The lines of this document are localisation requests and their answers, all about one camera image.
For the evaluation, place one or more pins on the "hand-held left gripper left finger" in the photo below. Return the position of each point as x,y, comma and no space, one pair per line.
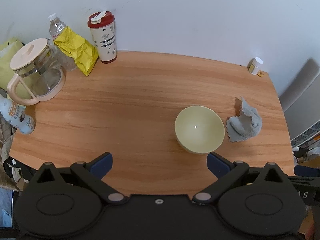
102,165

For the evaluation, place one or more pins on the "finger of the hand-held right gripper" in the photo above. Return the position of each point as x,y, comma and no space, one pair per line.
307,171

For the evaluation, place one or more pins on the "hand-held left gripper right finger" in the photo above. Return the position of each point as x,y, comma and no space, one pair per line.
217,165

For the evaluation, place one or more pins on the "pale green bowl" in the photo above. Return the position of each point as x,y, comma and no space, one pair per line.
198,130

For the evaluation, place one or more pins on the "grey and pink cloth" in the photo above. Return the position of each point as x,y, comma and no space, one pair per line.
243,127

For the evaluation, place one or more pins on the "black and white pouch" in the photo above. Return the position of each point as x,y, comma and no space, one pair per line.
18,170

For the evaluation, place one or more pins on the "white bottle with printed label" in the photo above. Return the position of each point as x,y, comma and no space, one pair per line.
16,116

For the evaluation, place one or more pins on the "beige cloth bag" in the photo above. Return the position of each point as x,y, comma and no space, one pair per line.
6,140

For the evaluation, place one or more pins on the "small yellow round cap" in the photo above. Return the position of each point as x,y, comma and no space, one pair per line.
260,74

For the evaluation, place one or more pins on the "dark framed screen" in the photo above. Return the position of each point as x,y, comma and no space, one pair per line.
6,210

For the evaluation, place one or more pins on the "small white jar yellow label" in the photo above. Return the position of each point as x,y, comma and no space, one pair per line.
255,66

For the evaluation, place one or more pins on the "glass pitcher with cream lid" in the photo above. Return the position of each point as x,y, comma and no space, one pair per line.
37,67

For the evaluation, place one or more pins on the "crumpled yellow bag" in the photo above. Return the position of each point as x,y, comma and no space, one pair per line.
78,50

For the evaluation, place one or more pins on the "white tumbler with red lid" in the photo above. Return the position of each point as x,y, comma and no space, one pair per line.
106,40

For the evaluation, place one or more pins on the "pale green bag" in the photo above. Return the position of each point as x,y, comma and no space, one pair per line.
6,62

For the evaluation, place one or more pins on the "clear plastic water bottle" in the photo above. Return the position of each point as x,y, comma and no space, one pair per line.
56,27

